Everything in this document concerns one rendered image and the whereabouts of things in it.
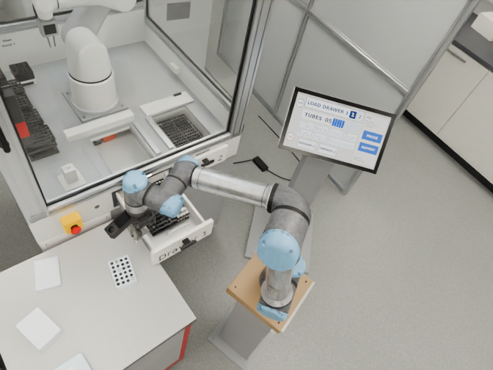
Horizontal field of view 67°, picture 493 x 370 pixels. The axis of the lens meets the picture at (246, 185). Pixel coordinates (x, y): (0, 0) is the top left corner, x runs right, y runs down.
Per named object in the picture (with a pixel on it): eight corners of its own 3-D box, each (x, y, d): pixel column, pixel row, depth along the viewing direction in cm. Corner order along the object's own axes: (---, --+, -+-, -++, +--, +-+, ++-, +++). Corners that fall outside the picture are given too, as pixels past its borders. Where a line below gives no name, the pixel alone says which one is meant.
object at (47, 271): (61, 286, 145) (61, 284, 144) (37, 292, 142) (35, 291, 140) (59, 258, 151) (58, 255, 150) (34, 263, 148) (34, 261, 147)
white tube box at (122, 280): (137, 284, 151) (137, 280, 148) (117, 291, 148) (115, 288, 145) (128, 258, 157) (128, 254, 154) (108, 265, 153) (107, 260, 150)
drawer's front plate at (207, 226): (210, 233, 165) (213, 220, 157) (152, 266, 151) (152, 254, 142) (208, 230, 166) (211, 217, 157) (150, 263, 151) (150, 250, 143)
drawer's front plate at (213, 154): (225, 159, 193) (228, 145, 185) (177, 181, 179) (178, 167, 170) (223, 157, 194) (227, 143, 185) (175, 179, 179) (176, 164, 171)
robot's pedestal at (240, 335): (276, 331, 226) (318, 282, 167) (247, 374, 209) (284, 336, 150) (237, 300, 233) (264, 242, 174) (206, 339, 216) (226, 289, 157)
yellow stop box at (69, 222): (85, 228, 153) (82, 219, 147) (67, 236, 149) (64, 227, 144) (79, 219, 155) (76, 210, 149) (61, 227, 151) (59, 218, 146)
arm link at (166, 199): (191, 184, 117) (160, 170, 118) (173, 211, 110) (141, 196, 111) (189, 197, 123) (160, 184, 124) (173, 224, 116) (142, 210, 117)
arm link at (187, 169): (321, 183, 110) (177, 146, 123) (311, 211, 103) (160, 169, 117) (318, 207, 119) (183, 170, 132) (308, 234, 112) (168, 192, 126)
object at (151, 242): (206, 230, 164) (207, 223, 159) (154, 259, 151) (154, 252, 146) (159, 169, 179) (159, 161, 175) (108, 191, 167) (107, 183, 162)
